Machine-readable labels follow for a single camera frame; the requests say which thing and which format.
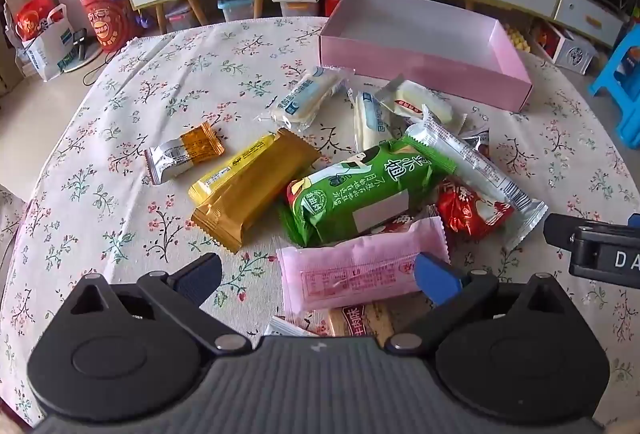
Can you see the red shoebox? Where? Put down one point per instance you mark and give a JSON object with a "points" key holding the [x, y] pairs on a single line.
{"points": [[336, 3]]}

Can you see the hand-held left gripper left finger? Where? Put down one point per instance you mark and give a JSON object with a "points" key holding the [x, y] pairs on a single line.
{"points": [[200, 276]]}

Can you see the floral tablecloth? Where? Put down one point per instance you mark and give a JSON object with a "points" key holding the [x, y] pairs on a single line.
{"points": [[125, 88]]}

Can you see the green snack packet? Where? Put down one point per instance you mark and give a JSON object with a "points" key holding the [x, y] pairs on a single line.
{"points": [[360, 199]]}

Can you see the brown cracker packet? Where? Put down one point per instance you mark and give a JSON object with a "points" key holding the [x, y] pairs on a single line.
{"points": [[360, 321]]}

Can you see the clear storage bin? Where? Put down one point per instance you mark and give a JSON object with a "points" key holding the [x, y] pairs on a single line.
{"points": [[297, 3]]}

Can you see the red round-print bag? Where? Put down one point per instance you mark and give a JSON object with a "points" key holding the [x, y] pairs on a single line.
{"points": [[107, 21]]}

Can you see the cream cake packet red label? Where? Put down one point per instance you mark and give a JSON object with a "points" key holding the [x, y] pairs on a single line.
{"points": [[425, 103]]}

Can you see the white shopping bag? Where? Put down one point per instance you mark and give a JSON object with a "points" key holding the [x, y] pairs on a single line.
{"points": [[47, 51]]}

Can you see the yellow snack packet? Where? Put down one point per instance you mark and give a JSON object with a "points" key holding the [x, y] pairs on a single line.
{"points": [[230, 168]]}

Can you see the yellow egg tray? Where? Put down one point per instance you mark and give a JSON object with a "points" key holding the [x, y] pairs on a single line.
{"points": [[517, 38]]}

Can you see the pink storage bin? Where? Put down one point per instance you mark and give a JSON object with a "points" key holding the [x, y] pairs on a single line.
{"points": [[178, 18]]}

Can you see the long white snack packet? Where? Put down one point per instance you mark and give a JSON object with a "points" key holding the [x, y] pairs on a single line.
{"points": [[475, 174]]}

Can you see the white bread packet blue label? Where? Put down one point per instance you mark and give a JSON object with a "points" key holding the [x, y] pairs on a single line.
{"points": [[370, 123], [305, 96]]}

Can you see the gold snack packet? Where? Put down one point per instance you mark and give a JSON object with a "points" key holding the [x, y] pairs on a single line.
{"points": [[260, 201]]}

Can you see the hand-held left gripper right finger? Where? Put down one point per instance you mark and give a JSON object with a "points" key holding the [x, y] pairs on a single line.
{"points": [[435, 276]]}

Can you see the white printed box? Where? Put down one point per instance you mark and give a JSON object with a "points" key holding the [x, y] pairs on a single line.
{"points": [[570, 51]]}

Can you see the silver and orange snack packet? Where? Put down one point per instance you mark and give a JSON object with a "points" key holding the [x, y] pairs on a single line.
{"points": [[180, 153]]}

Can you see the white packet red print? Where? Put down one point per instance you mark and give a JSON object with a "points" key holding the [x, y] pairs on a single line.
{"points": [[285, 328]]}

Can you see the red gift bag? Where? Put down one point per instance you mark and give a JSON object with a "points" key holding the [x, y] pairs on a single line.
{"points": [[32, 18]]}

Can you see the blue plastic stool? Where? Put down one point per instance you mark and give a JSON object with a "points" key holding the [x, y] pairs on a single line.
{"points": [[622, 83]]}

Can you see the pink cardboard box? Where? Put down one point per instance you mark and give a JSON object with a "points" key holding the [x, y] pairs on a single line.
{"points": [[465, 78]]}

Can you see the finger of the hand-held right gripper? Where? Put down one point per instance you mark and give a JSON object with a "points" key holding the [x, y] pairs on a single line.
{"points": [[560, 234]]}

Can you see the pink snack packet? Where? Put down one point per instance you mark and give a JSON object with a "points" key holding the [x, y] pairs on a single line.
{"points": [[350, 274]]}

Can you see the silver packet blue triangles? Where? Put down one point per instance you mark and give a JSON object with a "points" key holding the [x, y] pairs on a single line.
{"points": [[477, 143]]}

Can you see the blue-lid storage bin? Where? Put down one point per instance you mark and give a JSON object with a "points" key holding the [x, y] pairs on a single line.
{"points": [[235, 7]]}

